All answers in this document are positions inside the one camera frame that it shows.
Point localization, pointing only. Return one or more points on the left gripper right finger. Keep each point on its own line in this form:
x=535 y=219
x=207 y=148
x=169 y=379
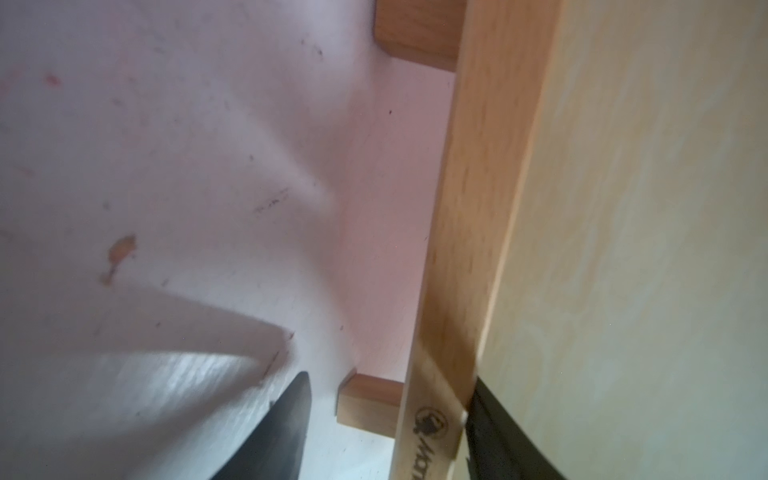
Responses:
x=498 y=447

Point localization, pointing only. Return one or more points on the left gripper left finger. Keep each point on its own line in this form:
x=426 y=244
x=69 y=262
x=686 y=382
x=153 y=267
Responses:
x=274 y=449

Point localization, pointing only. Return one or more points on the plywood board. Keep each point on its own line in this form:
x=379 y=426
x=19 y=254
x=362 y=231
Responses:
x=629 y=337

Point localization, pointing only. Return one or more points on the wooden easel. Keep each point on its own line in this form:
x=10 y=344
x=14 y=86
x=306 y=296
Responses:
x=503 y=57

